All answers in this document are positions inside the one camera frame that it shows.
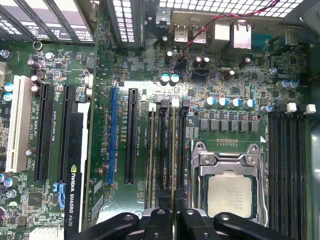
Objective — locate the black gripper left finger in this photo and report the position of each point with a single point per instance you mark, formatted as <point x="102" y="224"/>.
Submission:
<point x="160" y="225"/>

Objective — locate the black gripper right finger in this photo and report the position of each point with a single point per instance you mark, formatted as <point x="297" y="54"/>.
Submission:
<point x="192" y="225"/>

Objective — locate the silver CPU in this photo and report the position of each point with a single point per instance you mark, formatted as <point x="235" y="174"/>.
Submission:
<point x="230" y="195"/>

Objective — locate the metal socket cover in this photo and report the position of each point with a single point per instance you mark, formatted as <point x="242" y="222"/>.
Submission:
<point x="215" y="170"/>

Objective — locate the black Nvidia graphics card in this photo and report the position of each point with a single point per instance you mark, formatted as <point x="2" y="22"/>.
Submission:
<point x="75" y="200"/>

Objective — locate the black expansion slot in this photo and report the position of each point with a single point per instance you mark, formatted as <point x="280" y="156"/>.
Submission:
<point x="42" y="132"/>
<point x="131" y="135"/>
<point x="65" y="125"/>

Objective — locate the CPU socket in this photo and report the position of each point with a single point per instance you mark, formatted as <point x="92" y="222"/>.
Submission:
<point x="252" y="150"/>

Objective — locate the grey square inductor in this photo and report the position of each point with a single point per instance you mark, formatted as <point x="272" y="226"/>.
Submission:
<point x="225" y="125"/>
<point x="214" y="125"/>
<point x="235" y="125"/>
<point x="244" y="125"/>
<point x="203" y="125"/>
<point x="254" y="126"/>

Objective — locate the blue expansion slot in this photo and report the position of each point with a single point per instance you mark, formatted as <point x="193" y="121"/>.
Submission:
<point x="113" y="135"/>

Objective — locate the blue SATA port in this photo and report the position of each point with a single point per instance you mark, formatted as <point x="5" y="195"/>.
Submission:
<point x="60" y="195"/>

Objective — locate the blue topped capacitor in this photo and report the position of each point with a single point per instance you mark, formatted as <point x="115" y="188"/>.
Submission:
<point x="248" y="103"/>
<point x="174" y="79"/>
<point x="165" y="79"/>
<point x="282" y="84"/>
<point x="235" y="103"/>
<point x="265" y="109"/>
<point x="209" y="102"/>
<point x="221" y="102"/>
<point x="293" y="83"/>

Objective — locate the green motherboard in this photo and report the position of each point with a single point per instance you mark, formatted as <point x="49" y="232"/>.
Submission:
<point x="120" y="65"/>

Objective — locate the white expansion slot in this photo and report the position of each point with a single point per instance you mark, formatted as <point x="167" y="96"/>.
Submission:
<point x="18" y="125"/>

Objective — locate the silver USB port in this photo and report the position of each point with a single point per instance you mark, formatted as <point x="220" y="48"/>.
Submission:
<point x="199" y="33"/>
<point x="181" y="32"/>

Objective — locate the silver port block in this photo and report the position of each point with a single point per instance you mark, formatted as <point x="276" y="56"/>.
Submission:
<point x="222" y="33"/>

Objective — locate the black PC case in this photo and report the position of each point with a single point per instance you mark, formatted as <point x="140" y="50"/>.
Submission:
<point x="315" y="75"/>

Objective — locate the silver ethernet port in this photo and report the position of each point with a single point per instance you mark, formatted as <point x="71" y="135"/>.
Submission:
<point x="241" y="35"/>

